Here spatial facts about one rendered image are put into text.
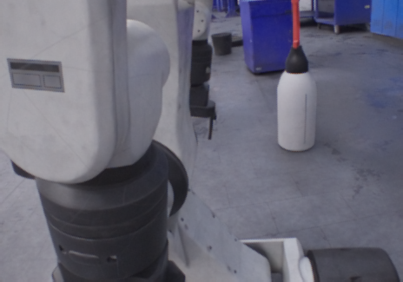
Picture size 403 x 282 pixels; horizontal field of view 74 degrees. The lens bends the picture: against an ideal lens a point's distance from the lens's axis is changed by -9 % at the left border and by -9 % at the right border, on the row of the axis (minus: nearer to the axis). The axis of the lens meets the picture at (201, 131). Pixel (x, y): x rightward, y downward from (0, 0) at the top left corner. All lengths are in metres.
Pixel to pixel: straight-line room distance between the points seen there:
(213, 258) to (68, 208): 0.37
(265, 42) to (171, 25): 2.69
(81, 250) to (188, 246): 0.32
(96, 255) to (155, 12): 0.22
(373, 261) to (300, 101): 1.01
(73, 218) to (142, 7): 0.21
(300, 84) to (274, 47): 1.56
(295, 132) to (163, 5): 1.34
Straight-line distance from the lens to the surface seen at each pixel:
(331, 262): 0.63
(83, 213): 0.17
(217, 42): 4.19
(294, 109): 1.52
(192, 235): 0.48
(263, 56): 3.00
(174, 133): 0.37
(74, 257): 0.20
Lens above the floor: 0.84
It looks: 26 degrees down
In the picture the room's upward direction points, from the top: 8 degrees counter-clockwise
